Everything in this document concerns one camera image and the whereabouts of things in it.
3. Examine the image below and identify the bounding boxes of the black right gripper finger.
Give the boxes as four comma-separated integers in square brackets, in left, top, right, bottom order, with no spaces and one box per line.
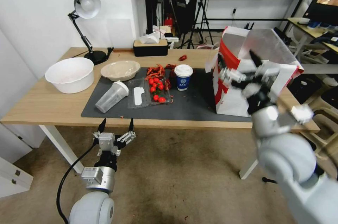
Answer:
[249,49,281,79]
[217,52,256,84]

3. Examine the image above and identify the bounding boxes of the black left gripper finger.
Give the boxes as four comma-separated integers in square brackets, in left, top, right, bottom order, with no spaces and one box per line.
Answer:
[92,117,107,140]
[117,117,137,148]

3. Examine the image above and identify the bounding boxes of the red white delivery bag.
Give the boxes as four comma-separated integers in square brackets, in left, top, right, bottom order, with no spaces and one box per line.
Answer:
[205,25,305,117]

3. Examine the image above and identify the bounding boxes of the clear disposable takeout box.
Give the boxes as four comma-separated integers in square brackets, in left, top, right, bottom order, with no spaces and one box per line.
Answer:
[127,76,174,110]

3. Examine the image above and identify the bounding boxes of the black tissue box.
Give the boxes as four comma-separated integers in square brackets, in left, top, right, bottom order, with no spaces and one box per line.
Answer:
[133,38,169,57]

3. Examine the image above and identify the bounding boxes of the clear plastic shaker cup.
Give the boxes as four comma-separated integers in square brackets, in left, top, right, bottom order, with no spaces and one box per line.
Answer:
[95,80,130,114]

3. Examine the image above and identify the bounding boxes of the white label sticker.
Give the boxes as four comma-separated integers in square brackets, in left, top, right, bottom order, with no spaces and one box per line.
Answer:
[133,87,145,106]

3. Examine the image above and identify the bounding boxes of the black plastic stool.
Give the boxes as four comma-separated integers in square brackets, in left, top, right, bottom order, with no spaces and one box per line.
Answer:
[288,73,322,104]

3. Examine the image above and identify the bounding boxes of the white blue coffee cup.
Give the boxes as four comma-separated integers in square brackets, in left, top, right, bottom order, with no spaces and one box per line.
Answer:
[174,64,194,91]

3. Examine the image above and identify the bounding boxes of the wooden table white legs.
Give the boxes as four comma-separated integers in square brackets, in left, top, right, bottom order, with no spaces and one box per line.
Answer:
[0,47,320,180]

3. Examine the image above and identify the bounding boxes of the dark grey desk mat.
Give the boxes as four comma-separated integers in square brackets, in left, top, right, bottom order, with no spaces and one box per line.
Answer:
[80,66,253,123]

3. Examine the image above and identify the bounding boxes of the beige lidded paper bowl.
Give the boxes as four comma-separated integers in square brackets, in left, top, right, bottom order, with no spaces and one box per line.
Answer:
[100,60,141,82]

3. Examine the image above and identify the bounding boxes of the large white plastic bowl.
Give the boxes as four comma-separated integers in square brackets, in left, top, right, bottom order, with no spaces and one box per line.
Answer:
[44,57,95,94]

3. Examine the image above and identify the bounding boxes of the dried red chilli pile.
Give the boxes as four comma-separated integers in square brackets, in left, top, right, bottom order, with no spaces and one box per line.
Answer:
[146,64,166,80]

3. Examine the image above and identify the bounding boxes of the wooden side desk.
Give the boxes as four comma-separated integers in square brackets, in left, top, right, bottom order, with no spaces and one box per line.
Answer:
[286,17,338,58]

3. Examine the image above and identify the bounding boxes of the beige plastic stool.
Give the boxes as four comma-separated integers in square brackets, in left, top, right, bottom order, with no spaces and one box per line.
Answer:
[300,113,338,156]

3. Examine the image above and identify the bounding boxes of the black tripod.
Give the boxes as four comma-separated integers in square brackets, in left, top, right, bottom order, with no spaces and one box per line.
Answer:
[179,0,215,50]

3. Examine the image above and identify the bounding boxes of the white tissue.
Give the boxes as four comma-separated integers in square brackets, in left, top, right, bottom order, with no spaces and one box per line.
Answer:
[138,33,161,45]

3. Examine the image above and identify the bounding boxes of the white cabinet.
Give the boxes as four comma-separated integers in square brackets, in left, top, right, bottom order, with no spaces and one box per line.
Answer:
[0,28,48,199]

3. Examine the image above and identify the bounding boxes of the black desk lamp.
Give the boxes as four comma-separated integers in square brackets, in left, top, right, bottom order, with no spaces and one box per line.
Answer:
[67,0,114,66]

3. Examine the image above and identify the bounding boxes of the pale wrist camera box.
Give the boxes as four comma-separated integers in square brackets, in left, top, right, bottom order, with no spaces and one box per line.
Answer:
[98,132,117,154]
[242,84,262,98]

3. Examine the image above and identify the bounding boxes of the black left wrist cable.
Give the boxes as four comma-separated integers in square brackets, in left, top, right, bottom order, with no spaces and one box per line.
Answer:
[56,139,99,224]

